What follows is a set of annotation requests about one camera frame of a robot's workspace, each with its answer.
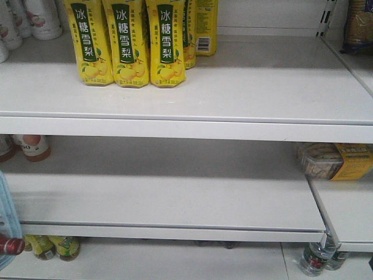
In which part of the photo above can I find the red coca cola aluminium bottle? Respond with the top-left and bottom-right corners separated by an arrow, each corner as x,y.
1,236 -> 25,256

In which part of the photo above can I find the brown cracker packet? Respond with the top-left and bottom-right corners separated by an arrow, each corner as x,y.
342,0 -> 372,55

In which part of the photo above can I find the light blue plastic basket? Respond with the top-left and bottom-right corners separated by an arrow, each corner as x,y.
0,170 -> 23,263

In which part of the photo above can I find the clear cookie box yellow label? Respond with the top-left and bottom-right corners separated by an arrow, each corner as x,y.
294,142 -> 372,181

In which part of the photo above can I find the orange C100 juice bottle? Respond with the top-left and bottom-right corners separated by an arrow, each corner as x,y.
12,134 -> 51,162

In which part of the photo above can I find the white metal shelf unit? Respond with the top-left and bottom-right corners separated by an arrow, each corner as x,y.
1,1 -> 372,279

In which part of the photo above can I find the clear water bottle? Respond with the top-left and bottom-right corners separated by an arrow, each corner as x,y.
299,242 -> 336,277

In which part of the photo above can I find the yellow iced tea bottle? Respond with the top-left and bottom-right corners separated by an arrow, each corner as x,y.
24,234 -> 56,260
48,236 -> 80,261

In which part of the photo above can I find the yellow pear drink bottle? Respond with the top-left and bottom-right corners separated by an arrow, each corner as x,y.
146,0 -> 186,88
63,1 -> 114,86
103,1 -> 150,88

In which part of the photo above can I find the white peach drink bottle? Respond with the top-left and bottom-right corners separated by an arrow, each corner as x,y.
23,0 -> 62,40
1,0 -> 23,50

